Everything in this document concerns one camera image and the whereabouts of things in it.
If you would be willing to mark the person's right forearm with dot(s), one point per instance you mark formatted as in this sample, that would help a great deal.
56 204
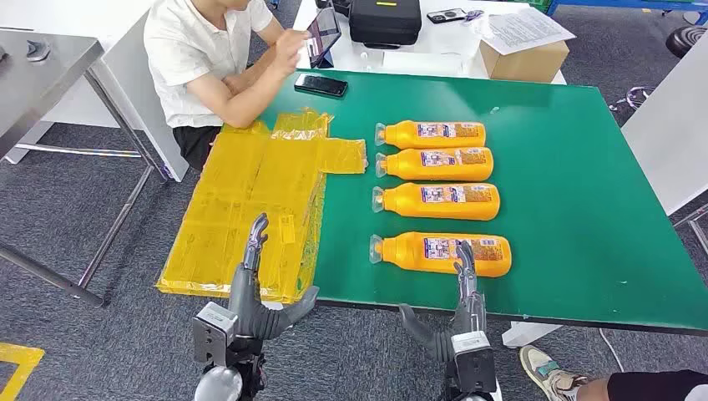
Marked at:
260 94

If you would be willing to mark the yellow taped cardboard mat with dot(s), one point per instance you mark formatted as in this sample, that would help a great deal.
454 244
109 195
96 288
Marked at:
238 193

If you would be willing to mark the small clear plastic bag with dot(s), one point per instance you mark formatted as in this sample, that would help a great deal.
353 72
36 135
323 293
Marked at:
474 15

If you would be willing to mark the brown cardboard box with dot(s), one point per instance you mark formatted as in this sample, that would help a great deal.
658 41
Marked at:
525 66

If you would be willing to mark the yellow floor tape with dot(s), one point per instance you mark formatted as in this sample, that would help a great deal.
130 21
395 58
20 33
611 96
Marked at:
25 354

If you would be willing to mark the black carrying case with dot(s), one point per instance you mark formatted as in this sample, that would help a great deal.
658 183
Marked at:
384 22

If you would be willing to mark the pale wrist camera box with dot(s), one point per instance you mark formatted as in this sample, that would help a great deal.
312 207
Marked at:
474 360
213 332

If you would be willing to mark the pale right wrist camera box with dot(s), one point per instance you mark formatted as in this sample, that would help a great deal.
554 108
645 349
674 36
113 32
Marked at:
474 360

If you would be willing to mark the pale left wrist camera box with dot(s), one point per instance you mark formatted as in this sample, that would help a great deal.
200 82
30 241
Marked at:
213 332

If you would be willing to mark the person's left forearm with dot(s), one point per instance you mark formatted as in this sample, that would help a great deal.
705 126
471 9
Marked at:
238 83

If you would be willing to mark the person's right hand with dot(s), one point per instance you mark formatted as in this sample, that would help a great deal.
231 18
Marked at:
290 52

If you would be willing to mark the white side table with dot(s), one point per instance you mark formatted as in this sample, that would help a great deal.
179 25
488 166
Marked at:
669 138

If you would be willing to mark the steel table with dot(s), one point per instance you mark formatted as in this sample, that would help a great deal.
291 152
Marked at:
33 94

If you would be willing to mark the orange bottle with clear cap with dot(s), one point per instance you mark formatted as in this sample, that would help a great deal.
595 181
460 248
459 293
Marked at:
404 164
404 200
409 252
404 134

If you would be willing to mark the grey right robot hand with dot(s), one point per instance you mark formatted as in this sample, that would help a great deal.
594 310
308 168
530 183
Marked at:
470 315

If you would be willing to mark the blue metal shelf frame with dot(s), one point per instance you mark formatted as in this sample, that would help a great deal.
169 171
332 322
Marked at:
636 4

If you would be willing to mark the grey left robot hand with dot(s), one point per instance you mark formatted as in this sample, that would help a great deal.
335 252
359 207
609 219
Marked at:
243 299

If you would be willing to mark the black round stool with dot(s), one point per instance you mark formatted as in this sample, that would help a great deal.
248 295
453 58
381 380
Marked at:
688 41

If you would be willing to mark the black tablet on stand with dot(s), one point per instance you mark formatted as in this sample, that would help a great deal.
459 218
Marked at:
323 33

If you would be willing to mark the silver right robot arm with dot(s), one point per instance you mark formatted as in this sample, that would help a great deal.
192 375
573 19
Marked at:
452 387

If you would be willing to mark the person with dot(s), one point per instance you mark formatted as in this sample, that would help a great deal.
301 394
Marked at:
553 376
188 50

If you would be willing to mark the chrome chair base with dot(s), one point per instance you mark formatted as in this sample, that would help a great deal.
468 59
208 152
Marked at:
636 98

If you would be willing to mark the black device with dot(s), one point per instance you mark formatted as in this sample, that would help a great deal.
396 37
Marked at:
334 6

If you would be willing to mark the printed paper sheet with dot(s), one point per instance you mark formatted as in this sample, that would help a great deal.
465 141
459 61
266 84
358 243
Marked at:
525 30

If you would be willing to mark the white table leg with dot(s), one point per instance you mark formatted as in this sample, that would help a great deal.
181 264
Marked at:
525 335

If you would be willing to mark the black smartphone round camera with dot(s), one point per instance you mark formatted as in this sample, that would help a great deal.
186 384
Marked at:
447 15

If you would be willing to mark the green plastic crate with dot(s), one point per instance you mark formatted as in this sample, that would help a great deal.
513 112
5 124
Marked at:
534 4

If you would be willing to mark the grey metal part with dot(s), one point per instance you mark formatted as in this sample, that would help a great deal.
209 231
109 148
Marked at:
38 51

